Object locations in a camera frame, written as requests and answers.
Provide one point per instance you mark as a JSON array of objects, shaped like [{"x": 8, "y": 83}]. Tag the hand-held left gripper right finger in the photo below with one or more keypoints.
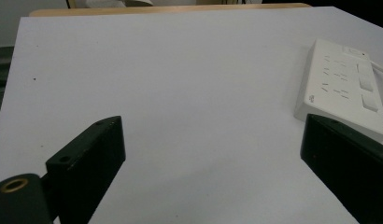
[{"x": 348, "y": 161}]

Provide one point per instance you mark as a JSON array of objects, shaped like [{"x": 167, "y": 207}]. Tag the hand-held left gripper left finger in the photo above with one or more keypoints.
[{"x": 87, "y": 168}]

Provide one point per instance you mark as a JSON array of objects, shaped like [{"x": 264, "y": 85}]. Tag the white power strip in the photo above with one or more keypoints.
[{"x": 342, "y": 87}]

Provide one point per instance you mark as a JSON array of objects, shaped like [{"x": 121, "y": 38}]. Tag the light wooden table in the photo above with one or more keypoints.
[{"x": 149, "y": 10}]

